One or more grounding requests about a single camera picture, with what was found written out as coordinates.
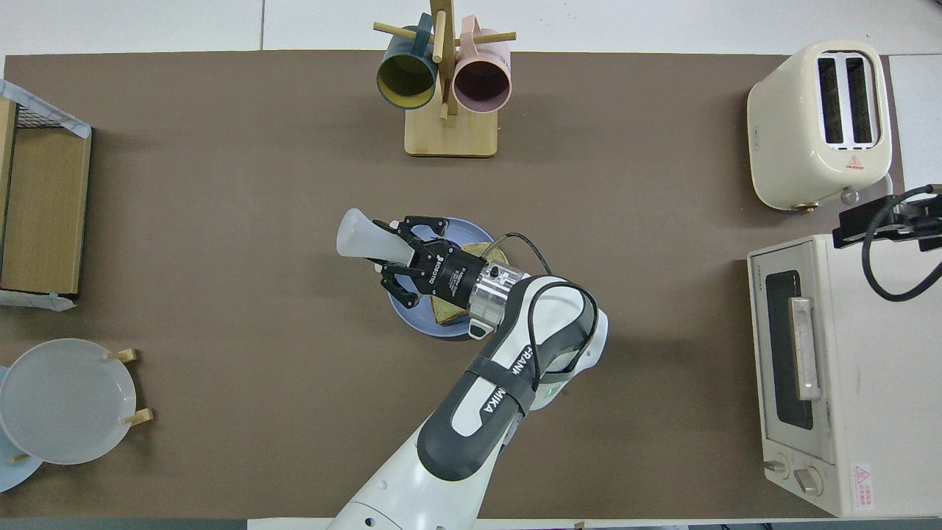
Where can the wooden mug tree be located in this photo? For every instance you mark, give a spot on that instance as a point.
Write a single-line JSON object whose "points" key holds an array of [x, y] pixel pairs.
{"points": [[450, 136]]}

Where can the brown paper table mat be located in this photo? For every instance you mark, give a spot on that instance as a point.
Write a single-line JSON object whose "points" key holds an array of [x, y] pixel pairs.
{"points": [[221, 221]]}

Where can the dark teal mug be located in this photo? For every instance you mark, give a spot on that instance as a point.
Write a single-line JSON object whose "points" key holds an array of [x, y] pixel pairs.
{"points": [[406, 77]]}

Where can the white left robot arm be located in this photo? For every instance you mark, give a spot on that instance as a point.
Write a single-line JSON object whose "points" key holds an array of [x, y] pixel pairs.
{"points": [[456, 442]]}

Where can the bread slice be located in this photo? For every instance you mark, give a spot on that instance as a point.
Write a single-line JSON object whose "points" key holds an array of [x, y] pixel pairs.
{"points": [[449, 313]]}

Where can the translucent squeeze bottle blue cap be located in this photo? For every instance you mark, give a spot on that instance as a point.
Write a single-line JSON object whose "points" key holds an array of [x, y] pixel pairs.
{"points": [[360, 235]]}

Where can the pink mug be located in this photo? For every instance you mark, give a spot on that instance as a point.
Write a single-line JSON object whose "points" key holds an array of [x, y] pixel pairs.
{"points": [[482, 85]]}

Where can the light blue plate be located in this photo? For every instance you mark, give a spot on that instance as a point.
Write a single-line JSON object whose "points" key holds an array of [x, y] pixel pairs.
{"points": [[11, 477]]}

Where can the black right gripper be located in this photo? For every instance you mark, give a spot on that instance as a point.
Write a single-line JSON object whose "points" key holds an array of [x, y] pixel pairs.
{"points": [[916, 217]]}

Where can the marble patterned panel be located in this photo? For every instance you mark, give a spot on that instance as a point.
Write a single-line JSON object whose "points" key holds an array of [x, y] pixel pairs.
{"points": [[51, 112], [29, 299]]}

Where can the grey-blue plate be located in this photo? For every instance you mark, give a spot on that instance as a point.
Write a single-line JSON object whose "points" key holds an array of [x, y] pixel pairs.
{"points": [[66, 401]]}

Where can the blue round plate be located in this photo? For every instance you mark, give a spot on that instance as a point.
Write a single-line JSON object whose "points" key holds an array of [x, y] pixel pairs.
{"points": [[475, 232]]}

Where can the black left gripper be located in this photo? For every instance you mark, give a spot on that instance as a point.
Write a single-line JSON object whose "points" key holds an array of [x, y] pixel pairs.
{"points": [[449, 276]]}

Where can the wooden dish rack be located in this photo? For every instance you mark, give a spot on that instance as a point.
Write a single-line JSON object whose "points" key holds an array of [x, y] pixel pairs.
{"points": [[129, 355]]}

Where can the cream two-slot toaster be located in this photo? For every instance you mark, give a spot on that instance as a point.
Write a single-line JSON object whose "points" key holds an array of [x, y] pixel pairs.
{"points": [[787, 147]]}

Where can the wooden shelf unit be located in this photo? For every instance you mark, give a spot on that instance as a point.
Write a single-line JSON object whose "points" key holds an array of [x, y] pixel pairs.
{"points": [[44, 206]]}

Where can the white toaster oven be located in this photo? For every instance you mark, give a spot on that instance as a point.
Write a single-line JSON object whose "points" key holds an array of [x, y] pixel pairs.
{"points": [[883, 368]]}

